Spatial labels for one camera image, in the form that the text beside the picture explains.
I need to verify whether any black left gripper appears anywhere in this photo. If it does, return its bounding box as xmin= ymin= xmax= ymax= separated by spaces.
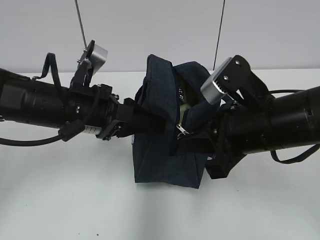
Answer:
xmin=59 ymin=83 xmax=166 ymax=142

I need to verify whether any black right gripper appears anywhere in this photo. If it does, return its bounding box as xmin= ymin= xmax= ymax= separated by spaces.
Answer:
xmin=176 ymin=102 xmax=270 ymax=180

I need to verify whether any silver zipper pull ring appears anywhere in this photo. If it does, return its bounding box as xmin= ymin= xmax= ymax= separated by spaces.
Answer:
xmin=176 ymin=123 xmax=191 ymax=140

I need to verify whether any glass container with green lid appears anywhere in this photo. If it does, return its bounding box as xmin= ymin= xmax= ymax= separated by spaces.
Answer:
xmin=179 ymin=103 xmax=192 ymax=121

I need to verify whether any dark blue lunch bag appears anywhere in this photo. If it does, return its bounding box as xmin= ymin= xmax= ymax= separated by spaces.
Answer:
xmin=132 ymin=54 xmax=221 ymax=189

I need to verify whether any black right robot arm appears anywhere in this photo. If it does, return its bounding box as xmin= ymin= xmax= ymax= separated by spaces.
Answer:
xmin=177 ymin=87 xmax=320 ymax=179

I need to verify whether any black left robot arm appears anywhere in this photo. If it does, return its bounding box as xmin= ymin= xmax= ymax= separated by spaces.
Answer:
xmin=0 ymin=69 xmax=166 ymax=142

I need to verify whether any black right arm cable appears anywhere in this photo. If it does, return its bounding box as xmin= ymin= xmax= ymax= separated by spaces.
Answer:
xmin=268 ymin=89 xmax=320 ymax=165

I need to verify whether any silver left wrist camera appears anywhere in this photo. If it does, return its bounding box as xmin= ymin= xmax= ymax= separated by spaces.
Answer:
xmin=73 ymin=40 xmax=108 ymax=87

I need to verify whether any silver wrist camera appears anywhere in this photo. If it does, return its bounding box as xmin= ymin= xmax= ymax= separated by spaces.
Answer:
xmin=200 ymin=55 xmax=269 ymax=110
xmin=73 ymin=40 xmax=108 ymax=87

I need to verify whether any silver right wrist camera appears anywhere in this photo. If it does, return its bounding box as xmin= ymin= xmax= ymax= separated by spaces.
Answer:
xmin=200 ymin=55 xmax=269 ymax=110

